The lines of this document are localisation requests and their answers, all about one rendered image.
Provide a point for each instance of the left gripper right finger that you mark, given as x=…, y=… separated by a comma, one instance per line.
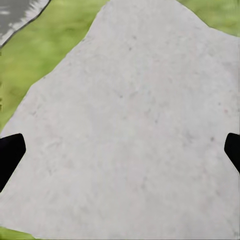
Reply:
x=232, y=149

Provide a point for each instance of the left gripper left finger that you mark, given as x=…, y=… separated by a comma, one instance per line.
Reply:
x=12, y=150

